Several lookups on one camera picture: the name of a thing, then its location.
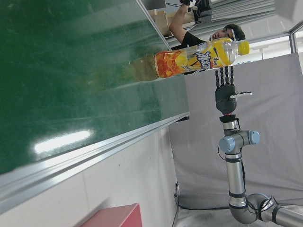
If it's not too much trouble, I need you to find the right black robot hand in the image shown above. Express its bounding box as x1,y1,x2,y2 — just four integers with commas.
214,66,253,114

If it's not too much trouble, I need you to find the orange drink bottle yellow cap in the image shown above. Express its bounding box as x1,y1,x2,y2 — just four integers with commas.
153,37,250,79

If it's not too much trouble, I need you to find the pink plastic basket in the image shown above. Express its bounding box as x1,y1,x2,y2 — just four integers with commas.
79,202,143,227

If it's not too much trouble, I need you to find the grey backdrop cloth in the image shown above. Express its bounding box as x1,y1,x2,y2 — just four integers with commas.
169,52,303,211

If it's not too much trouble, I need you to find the person in black shirt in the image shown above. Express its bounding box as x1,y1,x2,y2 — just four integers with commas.
169,0,247,76

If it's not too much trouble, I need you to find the wooden box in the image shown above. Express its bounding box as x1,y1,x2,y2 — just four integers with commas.
148,9,175,40

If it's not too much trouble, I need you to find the green conveyor belt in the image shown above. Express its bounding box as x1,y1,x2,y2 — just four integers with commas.
0,0,191,211

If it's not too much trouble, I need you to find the aluminium frame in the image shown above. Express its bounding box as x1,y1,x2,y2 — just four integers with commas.
246,23,303,54

